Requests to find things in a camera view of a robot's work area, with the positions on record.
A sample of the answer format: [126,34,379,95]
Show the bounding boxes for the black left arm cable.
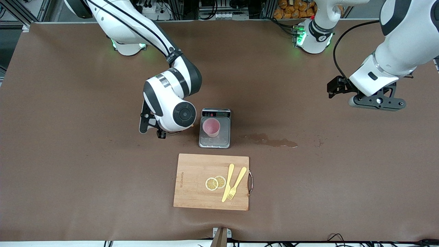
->
[333,20,381,83]

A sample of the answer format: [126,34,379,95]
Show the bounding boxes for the pink plastic cup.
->
[202,118,221,138]

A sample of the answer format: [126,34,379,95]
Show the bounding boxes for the yellow plastic fork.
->
[227,167,247,200]

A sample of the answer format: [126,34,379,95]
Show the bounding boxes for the brown table mat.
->
[0,19,439,242]

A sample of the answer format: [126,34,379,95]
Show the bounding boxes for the silver digital kitchen scale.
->
[199,108,232,149]

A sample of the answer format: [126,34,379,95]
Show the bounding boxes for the white power strip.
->
[135,2,172,21]

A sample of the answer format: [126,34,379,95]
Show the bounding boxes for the yellow plastic knife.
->
[222,164,235,203]

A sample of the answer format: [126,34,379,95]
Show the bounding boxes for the wooden cutting board metal handle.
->
[173,153,253,211]

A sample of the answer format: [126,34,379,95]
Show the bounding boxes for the aluminium frame strut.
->
[0,0,52,32]

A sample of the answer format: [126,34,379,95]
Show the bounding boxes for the orange snack packs pile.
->
[273,0,318,20]

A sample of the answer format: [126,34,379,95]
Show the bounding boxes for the metal camera stand bracket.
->
[210,227,233,247]

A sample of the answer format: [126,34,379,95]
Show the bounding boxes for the black cable bundle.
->
[322,233,439,247]

